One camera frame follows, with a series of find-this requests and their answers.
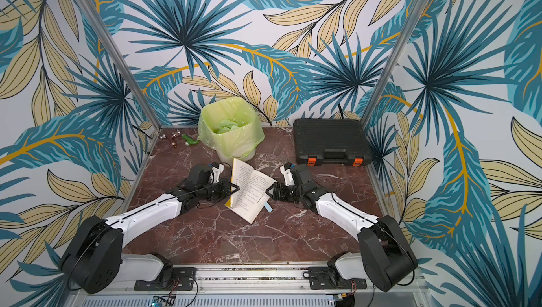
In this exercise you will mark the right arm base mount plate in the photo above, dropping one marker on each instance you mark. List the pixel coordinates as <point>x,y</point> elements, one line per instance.
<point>326,278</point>

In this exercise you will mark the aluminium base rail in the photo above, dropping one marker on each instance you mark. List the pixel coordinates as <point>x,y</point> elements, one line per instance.
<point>279,284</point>

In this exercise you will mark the green toy on table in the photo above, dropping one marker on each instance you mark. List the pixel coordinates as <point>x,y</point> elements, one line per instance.
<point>189,141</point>

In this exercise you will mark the blue sticky tab middle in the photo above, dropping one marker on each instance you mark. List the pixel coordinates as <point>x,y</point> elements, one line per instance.
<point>268,207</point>

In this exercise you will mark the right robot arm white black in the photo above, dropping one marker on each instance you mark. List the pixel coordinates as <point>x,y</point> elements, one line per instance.
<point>385,256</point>

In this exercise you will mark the black plastic tool case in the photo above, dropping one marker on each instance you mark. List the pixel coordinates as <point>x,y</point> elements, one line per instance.
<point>331,141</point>

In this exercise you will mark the yellow children's book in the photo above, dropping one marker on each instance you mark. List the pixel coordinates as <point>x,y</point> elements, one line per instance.
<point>251,196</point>

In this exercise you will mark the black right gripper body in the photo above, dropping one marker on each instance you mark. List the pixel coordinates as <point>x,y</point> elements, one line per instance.
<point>286,190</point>

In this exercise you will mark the white bin green bag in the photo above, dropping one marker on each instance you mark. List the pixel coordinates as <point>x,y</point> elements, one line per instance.
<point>232,128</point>

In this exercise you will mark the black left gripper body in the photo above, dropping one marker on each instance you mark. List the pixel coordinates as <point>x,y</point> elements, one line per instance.
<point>217,191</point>

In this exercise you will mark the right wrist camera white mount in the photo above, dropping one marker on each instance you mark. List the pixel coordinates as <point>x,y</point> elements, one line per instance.
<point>285,170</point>

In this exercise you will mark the green circuit board with wires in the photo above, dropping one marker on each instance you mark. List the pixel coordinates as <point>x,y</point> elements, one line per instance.
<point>162,301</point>

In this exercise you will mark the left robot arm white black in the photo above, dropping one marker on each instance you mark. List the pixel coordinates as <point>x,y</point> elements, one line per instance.
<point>94,258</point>

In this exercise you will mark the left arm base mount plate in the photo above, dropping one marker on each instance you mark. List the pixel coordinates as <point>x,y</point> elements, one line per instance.
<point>175,278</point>

